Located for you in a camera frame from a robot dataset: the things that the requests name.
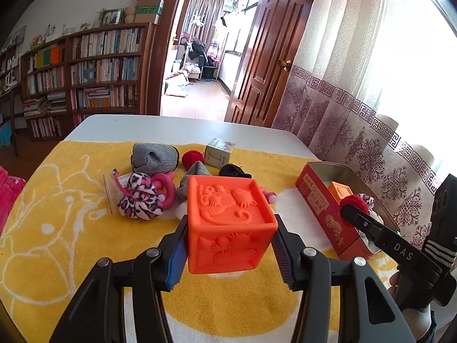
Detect bright orange embossed cube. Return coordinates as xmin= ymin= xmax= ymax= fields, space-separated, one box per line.
xmin=187 ymin=176 xmax=278 ymax=274

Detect patterned purple curtain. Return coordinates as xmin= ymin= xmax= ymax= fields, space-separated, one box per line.
xmin=273 ymin=0 xmax=456 ymax=247

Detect small cardboard box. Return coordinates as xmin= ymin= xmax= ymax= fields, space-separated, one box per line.
xmin=205 ymin=138 xmax=235 ymax=169

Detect wooden bookshelf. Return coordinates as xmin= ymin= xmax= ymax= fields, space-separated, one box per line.
xmin=1 ymin=23 xmax=155 ymax=140

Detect picture frame on shelf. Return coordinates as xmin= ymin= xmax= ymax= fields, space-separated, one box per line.
xmin=100 ymin=9 xmax=124 ymax=26

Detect black knit sock bundle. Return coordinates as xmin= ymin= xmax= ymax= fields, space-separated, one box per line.
xmin=219 ymin=163 xmax=252 ymax=179

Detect red metal tin box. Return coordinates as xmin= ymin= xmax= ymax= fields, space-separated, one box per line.
xmin=296 ymin=161 xmax=399 ymax=260

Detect light orange embossed cube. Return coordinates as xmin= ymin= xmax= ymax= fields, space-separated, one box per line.
xmin=328 ymin=181 xmax=352 ymax=203

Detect stacked red green boxes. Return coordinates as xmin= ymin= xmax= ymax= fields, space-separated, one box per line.
xmin=134 ymin=0 xmax=164 ymax=25

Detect grey striped sock bundle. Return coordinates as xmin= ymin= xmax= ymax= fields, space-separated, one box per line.
xmin=177 ymin=161 xmax=211 ymax=201

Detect red yarn ball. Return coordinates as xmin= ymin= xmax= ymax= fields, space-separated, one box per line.
xmin=181 ymin=149 xmax=205 ymax=170
xmin=339 ymin=194 xmax=369 ymax=214

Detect right gloved hand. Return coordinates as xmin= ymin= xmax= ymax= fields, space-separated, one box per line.
xmin=388 ymin=271 xmax=436 ymax=342

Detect pink rubber ring toy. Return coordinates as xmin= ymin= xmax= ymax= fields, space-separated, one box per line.
xmin=152 ymin=171 xmax=176 ymax=210

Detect large leopard print sock bundle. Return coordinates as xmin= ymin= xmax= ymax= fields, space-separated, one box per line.
xmin=358 ymin=193 xmax=375 ymax=211

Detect brown wooden door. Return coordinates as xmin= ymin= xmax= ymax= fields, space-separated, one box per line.
xmin=225 ymin=0 xmax=314 ymax=127

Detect grey knit sock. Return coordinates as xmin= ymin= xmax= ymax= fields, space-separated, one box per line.
xmin=131 ymin=143 xmax=180 ymax=176

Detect clear plastic packet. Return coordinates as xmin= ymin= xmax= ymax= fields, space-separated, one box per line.
xmin=103 ymin=173 xmax=125 ymax=216

